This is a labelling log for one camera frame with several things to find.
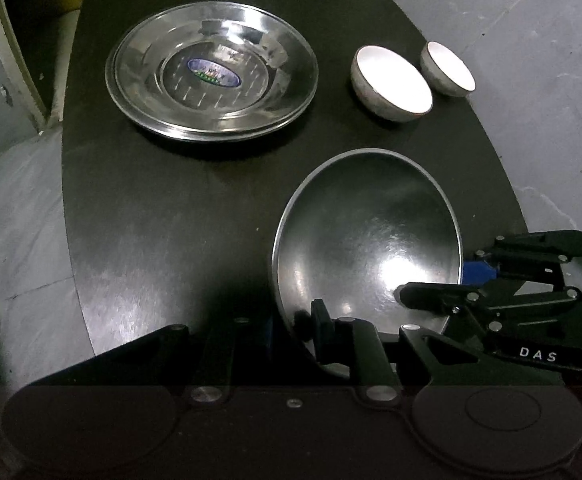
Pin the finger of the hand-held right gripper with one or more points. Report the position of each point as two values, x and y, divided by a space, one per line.
478 272
436 297

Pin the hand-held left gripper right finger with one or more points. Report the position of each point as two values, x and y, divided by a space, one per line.
323 332

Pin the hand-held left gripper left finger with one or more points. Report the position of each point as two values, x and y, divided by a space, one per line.
241 340

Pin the deep steel bowl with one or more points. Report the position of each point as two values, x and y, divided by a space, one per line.
368 250

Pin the large steel plate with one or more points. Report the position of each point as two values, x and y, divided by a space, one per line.
206 137

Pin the small white ceramic bowl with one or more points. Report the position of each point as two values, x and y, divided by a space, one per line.
448 67

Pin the worn door frame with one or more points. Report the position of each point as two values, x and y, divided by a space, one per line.
21 70

